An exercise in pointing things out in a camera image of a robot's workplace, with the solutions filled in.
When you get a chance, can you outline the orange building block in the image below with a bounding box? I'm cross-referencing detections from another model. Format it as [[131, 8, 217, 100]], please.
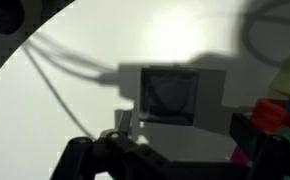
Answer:
[[249, 98, 290, 133]]

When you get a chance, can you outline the black shoe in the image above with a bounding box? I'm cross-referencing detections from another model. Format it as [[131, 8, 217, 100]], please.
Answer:
[[0, 0, 26, 36]]

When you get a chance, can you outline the grey building block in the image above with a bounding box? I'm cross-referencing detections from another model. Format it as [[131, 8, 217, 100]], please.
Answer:
[[139, 67, 200, 127]]

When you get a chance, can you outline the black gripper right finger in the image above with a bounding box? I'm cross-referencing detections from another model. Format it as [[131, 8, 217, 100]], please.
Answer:
[[229, 112, 290, 180]]

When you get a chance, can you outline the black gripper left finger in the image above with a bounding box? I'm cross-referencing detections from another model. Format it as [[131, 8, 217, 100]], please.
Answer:
[[49, 109, 173, 180]]

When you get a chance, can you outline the magenta building block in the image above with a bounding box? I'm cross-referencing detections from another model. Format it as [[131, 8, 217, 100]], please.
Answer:
[[231, 146, 253, 166]]

